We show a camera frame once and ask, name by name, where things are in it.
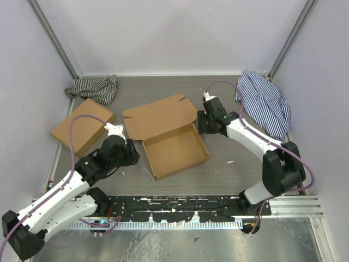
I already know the brown cardboard box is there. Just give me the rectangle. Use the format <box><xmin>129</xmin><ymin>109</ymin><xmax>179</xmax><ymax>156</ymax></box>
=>
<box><xmin>123</xmin><ymin>93</ymin><xmax>209</xmax><ymax>180</ymax></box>
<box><xmin>51</xmin><ymin>99</ymin><xmax>116</xmax><ymax>157</ymax></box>

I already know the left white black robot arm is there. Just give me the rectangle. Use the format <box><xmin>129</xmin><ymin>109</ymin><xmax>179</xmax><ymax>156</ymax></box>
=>
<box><xmin>1</xmin><ymin>135</ymin><xmax>140</xmax><ymax>260</ymax></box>

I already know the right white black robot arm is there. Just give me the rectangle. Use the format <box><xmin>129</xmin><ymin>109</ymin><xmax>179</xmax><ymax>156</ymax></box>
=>
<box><xmin>197</xmin><ymin>95</ymin><xmax>306</xmax><ymax>216</ymax></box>

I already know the folded brown cardboard box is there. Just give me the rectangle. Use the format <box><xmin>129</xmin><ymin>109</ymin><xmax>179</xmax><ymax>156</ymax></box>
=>
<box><xmin>51</xmin><ymin>99</ymin><xmax>116</xmax><ymax>157</ymax></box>

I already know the blue white striped cloth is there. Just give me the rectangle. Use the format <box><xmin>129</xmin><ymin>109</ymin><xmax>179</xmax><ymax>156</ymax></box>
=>
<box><xmin>235</xmin><ymin>71</ymin><xmax>291</xmax><ymax>140</ymax></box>

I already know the black white striped cloth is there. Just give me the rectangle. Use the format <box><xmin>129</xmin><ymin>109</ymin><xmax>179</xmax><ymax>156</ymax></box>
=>
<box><xmin>64</xmin><ymin>75</ymin><xmax>118</xmax><ymax>106</ymax></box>

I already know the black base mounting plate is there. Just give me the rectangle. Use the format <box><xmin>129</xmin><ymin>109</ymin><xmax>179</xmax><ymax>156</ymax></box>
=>
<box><xmin>91</xmin><ymin>195</ymin><xmax>261</xmax><ymax>223</ymax></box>

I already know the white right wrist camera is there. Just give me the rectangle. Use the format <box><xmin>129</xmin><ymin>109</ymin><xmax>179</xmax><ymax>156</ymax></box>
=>
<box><xmin>202</xmin><ymin>92</ymin><xmax>216</xmax><ymax>102</ymax></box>

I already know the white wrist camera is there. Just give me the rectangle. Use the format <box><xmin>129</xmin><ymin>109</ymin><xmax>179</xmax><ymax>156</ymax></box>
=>
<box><xmin>104</xmin><ymin>123</ymin><xmax>127</xmax><ymax>144</ymax></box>
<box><xmin>202</xmin><ymin>92</ymin><xmax>216</xmax><ymax>102</ymax></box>

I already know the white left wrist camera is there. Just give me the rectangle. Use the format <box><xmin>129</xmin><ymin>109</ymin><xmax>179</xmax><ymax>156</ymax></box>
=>
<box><xmin>104</xmin><ymin>123</ymin><xmax>127</xmax><ymax>144</ymax></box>

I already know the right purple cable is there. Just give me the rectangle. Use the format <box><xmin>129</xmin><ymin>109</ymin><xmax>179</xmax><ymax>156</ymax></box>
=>
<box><xmin>204</xmin><ymin>80</ymin><xmax>316</xmax><ymax>235</ymax></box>

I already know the purple cable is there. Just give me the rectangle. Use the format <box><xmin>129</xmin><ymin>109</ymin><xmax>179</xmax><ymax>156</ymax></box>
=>
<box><xmin>204</xmin><ymin>80</ymin><xmax>316</xmax><ymax>235</ymax></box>
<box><xmin>0</xmin><ymin>114</ymin><xmax>126</xmax><ymax>254</ymax></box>

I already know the white slotted cable duct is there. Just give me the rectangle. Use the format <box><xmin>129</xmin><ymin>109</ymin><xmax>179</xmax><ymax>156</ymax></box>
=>
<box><xmin>39</xmin><ymin>219</ymin><xmax>243</xmax><ymax>230</ymax></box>

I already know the aluminium front rail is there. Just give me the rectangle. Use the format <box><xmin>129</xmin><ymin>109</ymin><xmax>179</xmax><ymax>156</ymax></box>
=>
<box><xmin>26</xmin><ymin>195</ymin><xmax>324</xmax><ymax>219</ymax></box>

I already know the left aluminium frame post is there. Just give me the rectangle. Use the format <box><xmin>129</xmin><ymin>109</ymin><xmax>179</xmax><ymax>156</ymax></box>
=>
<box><xmin>27</xmin><ymin>0</ymin><xmax>80</xmax><ymax>79</ymax></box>

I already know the aluminium frame post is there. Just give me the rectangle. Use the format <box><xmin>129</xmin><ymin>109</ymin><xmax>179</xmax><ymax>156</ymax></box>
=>
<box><xmin>27</xmin><ymin>0</ymin><xmax>80</xmax><ymax>79</ymax></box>
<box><xmin>268</xmin><ymin>0</ymin><xmax>317</xmax><ymax>80</ymax></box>

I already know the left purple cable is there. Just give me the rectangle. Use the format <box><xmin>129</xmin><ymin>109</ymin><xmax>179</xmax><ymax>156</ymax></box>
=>
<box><xmin>0</xmin><ymin>114</ymin><xmax>126</xmax><ymax>254</ymax></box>

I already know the right aluminium frame post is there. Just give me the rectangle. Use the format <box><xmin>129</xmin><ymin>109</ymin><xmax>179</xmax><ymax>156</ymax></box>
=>
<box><xmin>268</xmin><ymin>0</ymin><xmax>317</xmax><ymax>80</ymax></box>

